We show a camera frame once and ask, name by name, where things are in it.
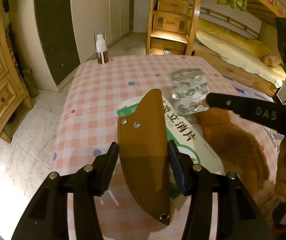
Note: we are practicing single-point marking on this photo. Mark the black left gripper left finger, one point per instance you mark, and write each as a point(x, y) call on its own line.
point(46, 216)

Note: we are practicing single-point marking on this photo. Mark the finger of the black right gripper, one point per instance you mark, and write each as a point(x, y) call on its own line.
point(262, 112)

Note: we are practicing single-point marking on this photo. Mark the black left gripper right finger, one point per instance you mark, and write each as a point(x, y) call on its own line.
point(219, 204)

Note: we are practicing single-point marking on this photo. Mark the green white medicine box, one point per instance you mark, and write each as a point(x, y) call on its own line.
point(185, 136)

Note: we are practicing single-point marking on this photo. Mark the silver pill blister pack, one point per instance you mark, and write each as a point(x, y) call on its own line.
point(189, 91)

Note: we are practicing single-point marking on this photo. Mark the brown leather sheath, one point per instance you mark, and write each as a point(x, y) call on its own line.
point(142, 139)

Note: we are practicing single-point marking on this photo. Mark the plush toy on bed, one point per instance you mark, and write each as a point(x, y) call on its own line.
point(271, 60)

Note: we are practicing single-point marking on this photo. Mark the yellow blanket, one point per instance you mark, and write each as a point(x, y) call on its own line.
point(255, 47)

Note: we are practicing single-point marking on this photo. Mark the wooden bunk bed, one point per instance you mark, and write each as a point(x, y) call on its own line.
point(258, 22)

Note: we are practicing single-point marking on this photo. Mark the pink checkered tablecloth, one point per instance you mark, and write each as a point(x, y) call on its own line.
point(88, 125)

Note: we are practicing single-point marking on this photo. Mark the wooden stair drawers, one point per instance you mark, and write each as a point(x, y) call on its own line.
point(172, 26)

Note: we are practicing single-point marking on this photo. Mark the wooden cabinet with drawers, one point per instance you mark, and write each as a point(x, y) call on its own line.
point(0, 79)

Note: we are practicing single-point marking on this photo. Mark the white brown spray bottle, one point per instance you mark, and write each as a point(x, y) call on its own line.
point(101, 48)

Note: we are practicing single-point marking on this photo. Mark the white wardrobe with round holes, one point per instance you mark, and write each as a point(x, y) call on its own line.
point(67, 30)

